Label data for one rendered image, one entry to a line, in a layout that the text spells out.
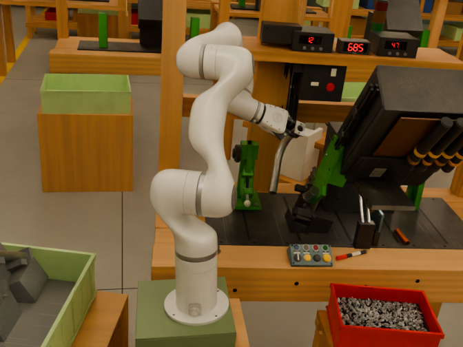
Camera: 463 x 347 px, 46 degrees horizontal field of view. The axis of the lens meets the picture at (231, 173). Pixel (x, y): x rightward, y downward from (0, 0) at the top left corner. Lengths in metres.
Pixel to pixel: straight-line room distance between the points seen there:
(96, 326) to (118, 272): 1.56
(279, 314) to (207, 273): 1.65
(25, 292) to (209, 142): 0.78
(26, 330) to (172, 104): 1.04
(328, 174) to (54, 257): 1.01
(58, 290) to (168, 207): 0.61
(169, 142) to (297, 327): 1.32
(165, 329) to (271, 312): 1.64
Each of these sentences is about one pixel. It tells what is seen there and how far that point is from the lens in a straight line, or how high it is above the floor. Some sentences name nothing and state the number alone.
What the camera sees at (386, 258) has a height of 0.90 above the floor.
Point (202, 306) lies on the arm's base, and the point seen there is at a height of 1.00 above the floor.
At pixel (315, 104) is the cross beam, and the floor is 1.27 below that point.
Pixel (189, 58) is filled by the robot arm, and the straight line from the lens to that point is 1.57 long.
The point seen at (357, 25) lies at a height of 0.42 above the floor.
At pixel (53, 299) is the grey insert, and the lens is 1.87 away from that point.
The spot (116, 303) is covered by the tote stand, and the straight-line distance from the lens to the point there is 1.92.
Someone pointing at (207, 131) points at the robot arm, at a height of 1.47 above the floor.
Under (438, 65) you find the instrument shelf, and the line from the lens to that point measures 2.33.
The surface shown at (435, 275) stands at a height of 0.88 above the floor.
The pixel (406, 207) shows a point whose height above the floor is 1.12.
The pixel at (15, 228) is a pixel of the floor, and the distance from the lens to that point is 3.89.
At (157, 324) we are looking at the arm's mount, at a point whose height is 0.95.
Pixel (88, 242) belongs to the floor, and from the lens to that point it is 3.67.
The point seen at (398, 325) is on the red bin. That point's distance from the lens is 1.87.
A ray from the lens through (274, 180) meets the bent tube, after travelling 2.10.
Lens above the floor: 2.01
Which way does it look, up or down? 26 degrees down
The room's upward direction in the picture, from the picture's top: 5 degrees clockwise
